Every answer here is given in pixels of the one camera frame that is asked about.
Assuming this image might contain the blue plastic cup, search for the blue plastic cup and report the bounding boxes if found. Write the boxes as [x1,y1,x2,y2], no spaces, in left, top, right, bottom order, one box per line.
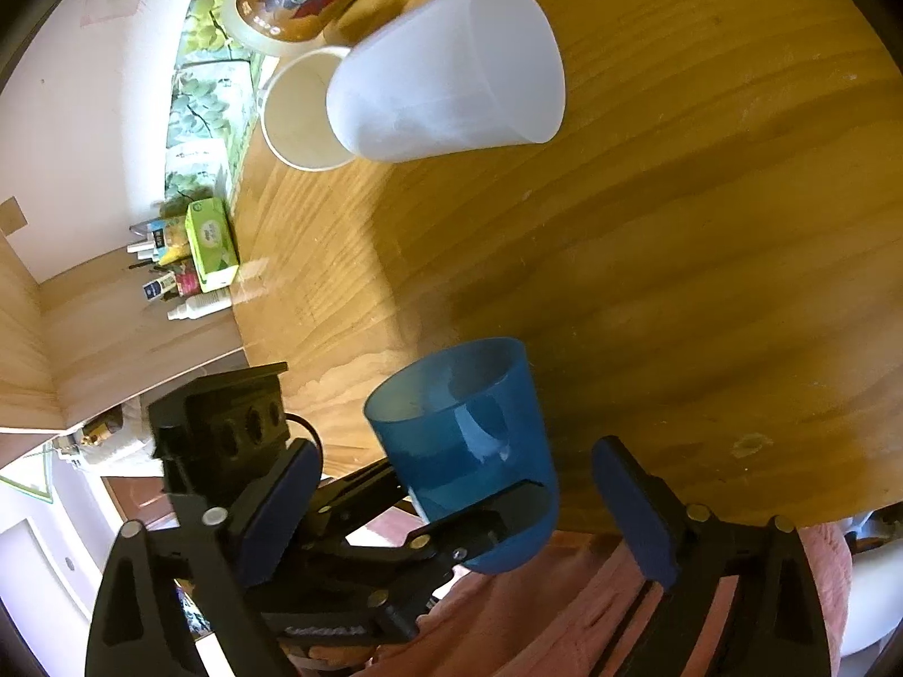
[363,338,560,575]

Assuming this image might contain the green leaf poster strip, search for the green leaf poster strip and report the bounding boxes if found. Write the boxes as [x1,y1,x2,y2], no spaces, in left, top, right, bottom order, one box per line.
[164,0,275,203]

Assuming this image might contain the green tissue box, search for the green tissue box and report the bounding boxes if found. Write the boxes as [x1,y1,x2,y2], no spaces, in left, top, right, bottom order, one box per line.
[185,197,239,292]

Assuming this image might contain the white spray bottle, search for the white spray bottle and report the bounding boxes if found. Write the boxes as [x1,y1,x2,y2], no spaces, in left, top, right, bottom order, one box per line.
[167,289,233,321]

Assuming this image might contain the wooden bookshelf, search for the wooden bookshelf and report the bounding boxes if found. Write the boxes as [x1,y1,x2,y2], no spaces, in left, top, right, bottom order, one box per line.
[2,241,242,434]

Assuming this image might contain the checkered paper cup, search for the checkered paper cup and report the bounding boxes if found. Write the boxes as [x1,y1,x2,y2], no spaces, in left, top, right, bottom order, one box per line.
[260,46,353,173]

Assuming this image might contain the white plastic cup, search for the white plastic cup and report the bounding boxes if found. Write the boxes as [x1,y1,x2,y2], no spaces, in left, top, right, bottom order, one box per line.
[326,0,566,164]

